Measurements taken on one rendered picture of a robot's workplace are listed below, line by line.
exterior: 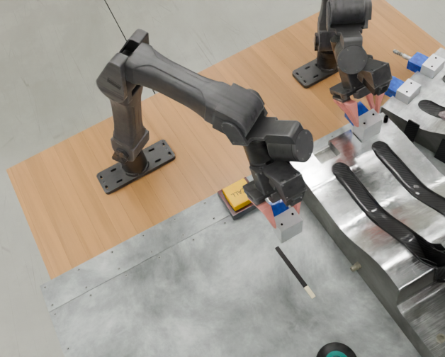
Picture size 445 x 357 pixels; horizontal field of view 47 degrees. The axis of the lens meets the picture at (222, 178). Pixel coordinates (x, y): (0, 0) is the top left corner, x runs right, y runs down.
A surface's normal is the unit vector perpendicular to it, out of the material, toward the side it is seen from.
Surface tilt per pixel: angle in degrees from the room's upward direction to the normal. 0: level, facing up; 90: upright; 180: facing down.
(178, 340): 0
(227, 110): 13
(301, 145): 65
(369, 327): 0
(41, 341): 0
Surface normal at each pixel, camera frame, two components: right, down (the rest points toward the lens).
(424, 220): -0.31, -0.80
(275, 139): -0.47, 0.77
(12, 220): -0.11, -0.54
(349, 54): -0.07, 0.51
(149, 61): 0.09, -0.44
